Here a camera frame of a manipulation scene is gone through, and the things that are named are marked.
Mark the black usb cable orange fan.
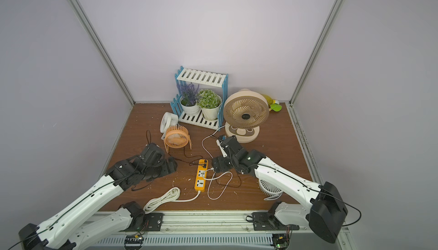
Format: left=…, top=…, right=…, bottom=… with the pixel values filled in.
left=170, top=147, right=208, bottom=167

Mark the orange power strip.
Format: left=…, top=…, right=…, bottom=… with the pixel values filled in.
left=195, top=159, right=208, bottom=192

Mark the small orange desk fan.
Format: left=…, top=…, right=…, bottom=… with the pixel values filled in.
left=163, top=124, right=192, bottom=153

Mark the large beige desk fan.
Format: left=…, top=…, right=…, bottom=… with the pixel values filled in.
left=224, top=89, right=269, bottom=143

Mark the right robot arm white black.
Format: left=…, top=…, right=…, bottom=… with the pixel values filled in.
left=213, top=136, right=351, bottom=243

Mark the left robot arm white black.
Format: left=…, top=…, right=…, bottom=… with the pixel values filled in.
left=18, top=143, right=177, bottom=250

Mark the white fan front right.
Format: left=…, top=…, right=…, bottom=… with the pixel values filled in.
left=258, top=179, right=284, bottom=201

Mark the small white fan at back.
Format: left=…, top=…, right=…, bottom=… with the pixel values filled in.
left=160, top=112, right=179, bottom=140

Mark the green yellow toy shovel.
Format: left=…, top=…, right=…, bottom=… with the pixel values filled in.
left=269, top=103, right=282, bottom=112

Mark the green plant white pot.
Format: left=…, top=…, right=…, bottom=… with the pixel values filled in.
left=197, top=89, right=222, bottom=121

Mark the yellow watering can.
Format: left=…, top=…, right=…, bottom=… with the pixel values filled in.
left=262, top=94, right=279, bottom=107

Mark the lavender plant white pot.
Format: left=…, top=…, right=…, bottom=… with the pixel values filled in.
left=177, top=82, right=201, bottom=116

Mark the blue white plant shelf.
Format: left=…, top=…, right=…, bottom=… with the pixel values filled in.
left=170, top=66, right=228, bottom=130

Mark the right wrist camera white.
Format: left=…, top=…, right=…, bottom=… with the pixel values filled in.
left=216, top=139, right=228, bottom=158

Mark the white power strip cord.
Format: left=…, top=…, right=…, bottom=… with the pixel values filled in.
left=143, top=187, right=203, bottom=215

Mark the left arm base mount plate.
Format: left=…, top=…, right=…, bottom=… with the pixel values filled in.
left=124, top=213, right=164, bottom=232

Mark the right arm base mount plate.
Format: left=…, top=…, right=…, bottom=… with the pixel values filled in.
left=245, top=212, right=300, bottom=231

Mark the aluminium front rail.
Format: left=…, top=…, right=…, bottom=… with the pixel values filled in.
left=85, top=211, right=357, bottom=250

